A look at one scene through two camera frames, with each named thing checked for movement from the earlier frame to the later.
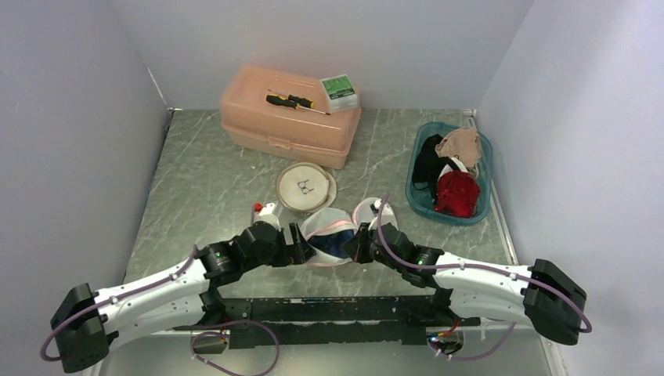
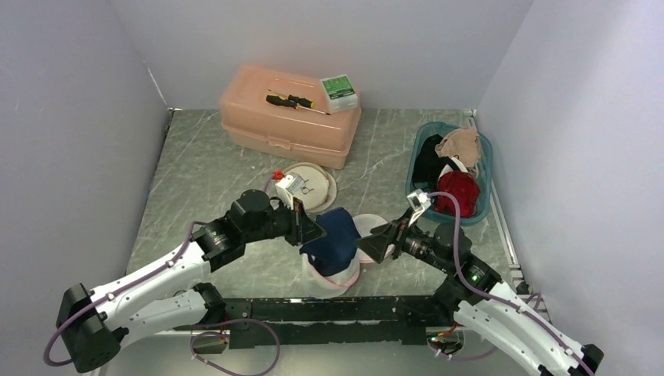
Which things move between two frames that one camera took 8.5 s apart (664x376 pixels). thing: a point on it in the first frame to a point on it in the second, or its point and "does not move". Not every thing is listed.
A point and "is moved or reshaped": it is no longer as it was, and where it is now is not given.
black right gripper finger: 358,247 to 381,242
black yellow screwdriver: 294,102 does not move
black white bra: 452,164 does not move
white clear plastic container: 304,186 does not move
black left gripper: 302,250 to 306,229
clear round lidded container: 388,214 to 334,285
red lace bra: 457,193 does not move
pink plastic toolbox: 251,122 does not move
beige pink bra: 463,142 does not move
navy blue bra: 331,243 is moved or reshaped
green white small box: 339,92 does not move
